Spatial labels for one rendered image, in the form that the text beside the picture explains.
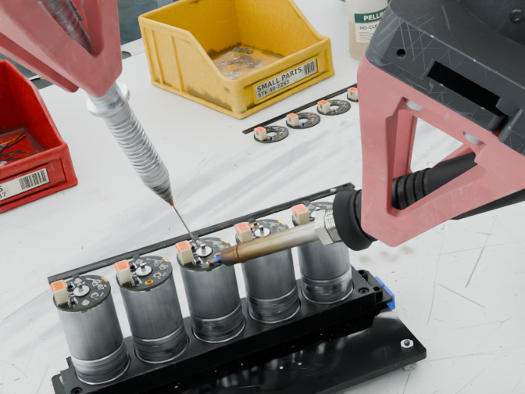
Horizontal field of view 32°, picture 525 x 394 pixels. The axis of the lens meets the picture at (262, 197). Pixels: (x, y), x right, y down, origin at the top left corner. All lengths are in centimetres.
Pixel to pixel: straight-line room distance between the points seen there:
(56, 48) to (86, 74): 2
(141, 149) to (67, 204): 27
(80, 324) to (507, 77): 22
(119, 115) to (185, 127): 34
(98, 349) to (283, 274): 9
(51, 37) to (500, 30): 13
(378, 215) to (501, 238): 19
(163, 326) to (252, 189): 19
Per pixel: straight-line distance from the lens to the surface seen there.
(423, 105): 28
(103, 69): 31
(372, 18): 73
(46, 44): 29
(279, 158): 61
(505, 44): 27
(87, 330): 40
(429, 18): 26
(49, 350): 48
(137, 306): 40
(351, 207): 34
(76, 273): 41
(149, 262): 41
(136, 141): 34
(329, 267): 42
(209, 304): 41
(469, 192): 30
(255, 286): 41
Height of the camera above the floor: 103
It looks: 30 degrees down
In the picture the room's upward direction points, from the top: 9 degrees counter-clockwise
